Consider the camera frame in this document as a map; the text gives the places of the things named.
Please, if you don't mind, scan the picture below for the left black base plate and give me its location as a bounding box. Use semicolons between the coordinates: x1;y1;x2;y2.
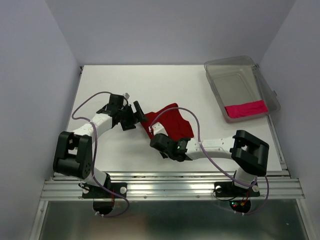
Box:
81;182;128;199

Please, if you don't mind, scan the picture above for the aluminium rail frame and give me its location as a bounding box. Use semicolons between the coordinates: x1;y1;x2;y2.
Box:
30;172;318;240

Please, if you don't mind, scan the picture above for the dark red t shirt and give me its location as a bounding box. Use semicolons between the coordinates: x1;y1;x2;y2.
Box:
141;103;194;141

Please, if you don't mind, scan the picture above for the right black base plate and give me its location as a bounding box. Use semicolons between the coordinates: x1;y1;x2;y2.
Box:
213;181;260;198

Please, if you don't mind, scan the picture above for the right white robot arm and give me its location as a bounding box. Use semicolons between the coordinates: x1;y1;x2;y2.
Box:
149;130;270;195

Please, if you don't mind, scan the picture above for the clear plastic bin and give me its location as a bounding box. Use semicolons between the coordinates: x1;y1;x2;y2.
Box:
204;55;281;123

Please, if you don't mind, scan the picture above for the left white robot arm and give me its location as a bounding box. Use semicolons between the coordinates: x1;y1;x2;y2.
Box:
52;93;148;197

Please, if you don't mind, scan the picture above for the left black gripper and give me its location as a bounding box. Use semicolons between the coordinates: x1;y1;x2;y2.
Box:
118;101;148;131

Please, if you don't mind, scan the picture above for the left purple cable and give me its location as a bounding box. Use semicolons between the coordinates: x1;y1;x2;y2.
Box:
71;91;130;219

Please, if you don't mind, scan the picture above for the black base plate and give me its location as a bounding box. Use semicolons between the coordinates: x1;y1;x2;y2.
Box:
213;181;260;198
81;182;128;199

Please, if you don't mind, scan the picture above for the pink rolled t shirt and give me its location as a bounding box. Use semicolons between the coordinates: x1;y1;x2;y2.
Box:
225;100;269;119

